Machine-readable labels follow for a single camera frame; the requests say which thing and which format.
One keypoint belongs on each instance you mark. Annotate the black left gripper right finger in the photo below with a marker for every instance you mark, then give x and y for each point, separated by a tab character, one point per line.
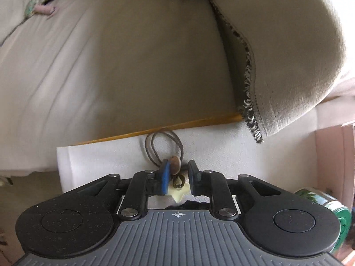
213	185

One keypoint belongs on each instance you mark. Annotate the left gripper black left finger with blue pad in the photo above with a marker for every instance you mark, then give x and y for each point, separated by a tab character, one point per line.
142	186

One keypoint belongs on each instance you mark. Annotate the grey sofa cover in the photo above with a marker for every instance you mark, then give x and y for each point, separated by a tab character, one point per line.
100	68

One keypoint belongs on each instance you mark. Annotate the pink open box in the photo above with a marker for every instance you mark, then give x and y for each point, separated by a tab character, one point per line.
335	159

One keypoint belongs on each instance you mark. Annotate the small pink green doll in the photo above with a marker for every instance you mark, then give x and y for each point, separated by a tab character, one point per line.
37	7

